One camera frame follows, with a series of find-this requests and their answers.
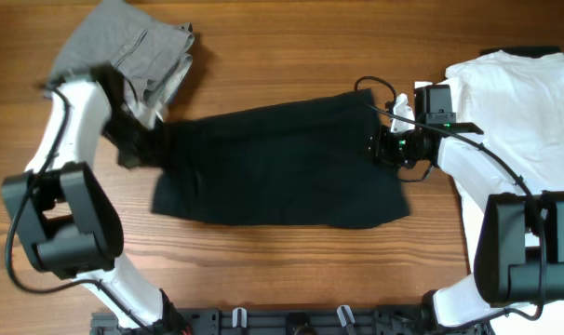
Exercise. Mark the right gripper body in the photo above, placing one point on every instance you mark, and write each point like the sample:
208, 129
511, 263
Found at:
396, 148

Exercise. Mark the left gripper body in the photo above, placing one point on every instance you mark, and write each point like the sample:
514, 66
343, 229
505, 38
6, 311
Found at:
140, 146

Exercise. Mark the black shorts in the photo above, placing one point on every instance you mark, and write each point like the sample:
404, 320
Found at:
301, 163

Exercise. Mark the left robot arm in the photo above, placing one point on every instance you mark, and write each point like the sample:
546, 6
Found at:
64, 231

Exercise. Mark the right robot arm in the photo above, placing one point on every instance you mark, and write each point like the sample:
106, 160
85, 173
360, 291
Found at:
519, 262

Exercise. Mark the folded grey shorts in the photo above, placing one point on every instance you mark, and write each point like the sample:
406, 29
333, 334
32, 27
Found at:
152, 54

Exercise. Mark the white t-shirt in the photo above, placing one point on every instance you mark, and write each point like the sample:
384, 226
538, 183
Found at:
518, 102

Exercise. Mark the black garment under t-shirt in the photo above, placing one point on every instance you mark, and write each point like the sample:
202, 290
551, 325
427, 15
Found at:
534, 52

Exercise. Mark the right white rail clip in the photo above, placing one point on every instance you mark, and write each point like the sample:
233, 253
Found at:
347, 320

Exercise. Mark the white rail clip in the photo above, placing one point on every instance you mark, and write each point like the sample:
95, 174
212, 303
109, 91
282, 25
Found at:
239, 318
347, 320

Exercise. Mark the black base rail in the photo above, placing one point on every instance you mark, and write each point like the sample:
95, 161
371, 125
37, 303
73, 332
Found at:
386, 320

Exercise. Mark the left white rail clip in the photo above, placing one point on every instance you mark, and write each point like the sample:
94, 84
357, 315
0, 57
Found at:
239, 318

